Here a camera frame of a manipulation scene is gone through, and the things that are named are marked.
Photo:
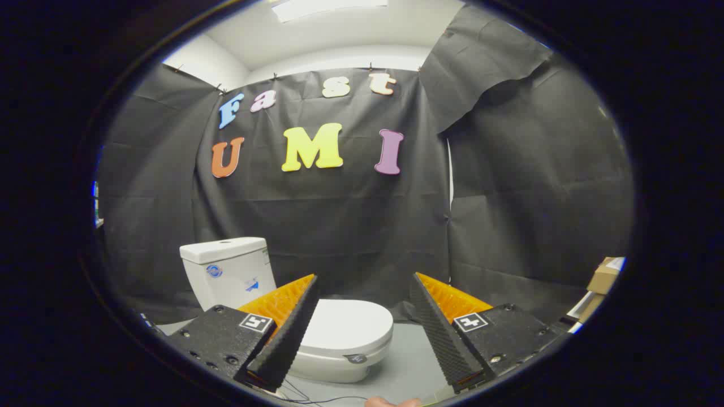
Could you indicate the ceiling light panel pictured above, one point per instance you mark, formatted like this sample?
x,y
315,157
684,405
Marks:
x,y
328,7

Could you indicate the black backdrop cloth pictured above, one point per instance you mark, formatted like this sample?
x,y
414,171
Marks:
x,y
339,226

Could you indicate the cluttered white shelf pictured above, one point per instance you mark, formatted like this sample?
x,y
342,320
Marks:
x,y
97,206

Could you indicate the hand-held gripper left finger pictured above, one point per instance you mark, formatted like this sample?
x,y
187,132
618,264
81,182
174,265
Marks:
x,y
285,333

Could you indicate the white toilet lid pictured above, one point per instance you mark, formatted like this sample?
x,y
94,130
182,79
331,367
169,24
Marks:
x,y
350,325

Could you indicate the white ceramic toilet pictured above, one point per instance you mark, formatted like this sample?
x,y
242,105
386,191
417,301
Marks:
x,y
226,282

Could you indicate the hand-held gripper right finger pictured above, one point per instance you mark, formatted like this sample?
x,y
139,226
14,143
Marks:
x,y
438,333

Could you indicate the cardboard box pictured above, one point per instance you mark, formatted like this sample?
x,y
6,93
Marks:
x,y
605,276

